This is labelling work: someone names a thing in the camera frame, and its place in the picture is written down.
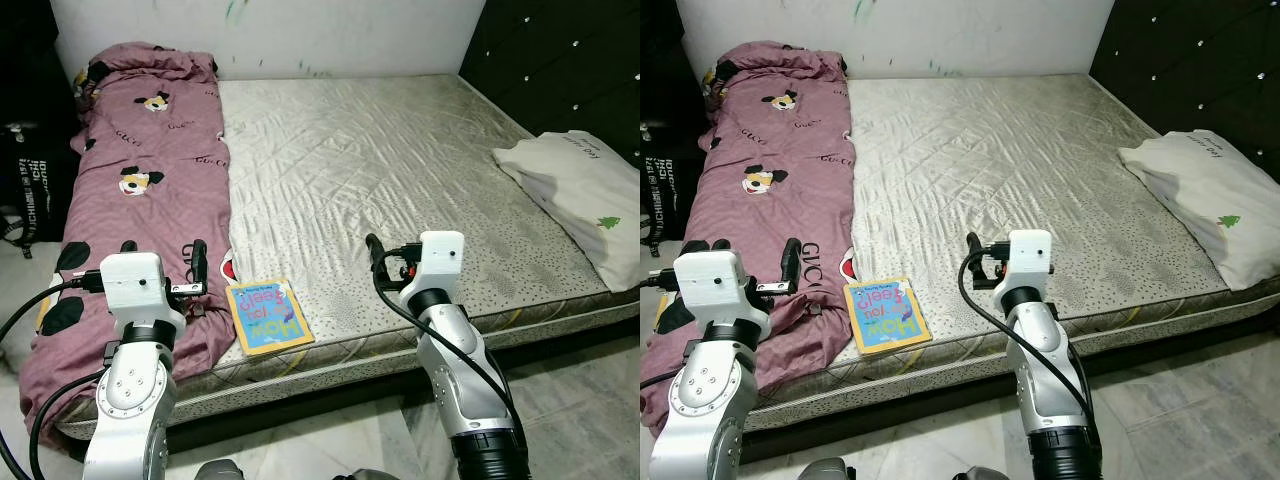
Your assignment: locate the blue yellow children's book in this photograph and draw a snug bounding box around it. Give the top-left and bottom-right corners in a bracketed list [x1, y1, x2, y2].
[842, 275, 934, 357]
[224, 277, 317, 359]

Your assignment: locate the white pillow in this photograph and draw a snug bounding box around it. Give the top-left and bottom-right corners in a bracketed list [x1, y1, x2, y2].
[1117, 129, 1280, 295]
[492, 129, 641, 295]

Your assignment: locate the white quilted mattress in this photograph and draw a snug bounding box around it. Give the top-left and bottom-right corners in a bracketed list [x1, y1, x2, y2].
[55, 72, 641, 443]
[745, 72, 1280, 433]

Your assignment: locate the mauve cartoon print blanket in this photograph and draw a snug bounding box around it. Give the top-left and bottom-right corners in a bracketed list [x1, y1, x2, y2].
[17, 41, 238, 443]
[640, 41, 858, 438]

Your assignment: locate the dark tufted headboard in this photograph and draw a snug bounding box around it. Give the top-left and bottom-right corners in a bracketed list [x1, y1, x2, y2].
[457, 0, 641, 168]
[1087, 0, 1280, 188]

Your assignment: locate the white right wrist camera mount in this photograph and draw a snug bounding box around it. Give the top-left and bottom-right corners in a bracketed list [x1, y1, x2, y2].
[999, 229, 1055, 303]
[399, 231, 469, 308]

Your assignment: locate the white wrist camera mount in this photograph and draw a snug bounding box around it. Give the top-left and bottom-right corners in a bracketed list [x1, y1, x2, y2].
[672, 249, 772, 348]
[97, 251, 187, 343]
[999, 229, 1055, 303]
[399, 231, 469, 308]

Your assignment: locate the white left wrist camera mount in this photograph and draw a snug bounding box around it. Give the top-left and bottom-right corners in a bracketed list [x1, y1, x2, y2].
[672, 249, 772, 348]
[97, 251, 187, 343]

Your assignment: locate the dark bed frame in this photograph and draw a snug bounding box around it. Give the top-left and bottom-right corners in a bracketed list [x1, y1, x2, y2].
[740, 312, 1280, 436]
[55, 318, 641, 463]

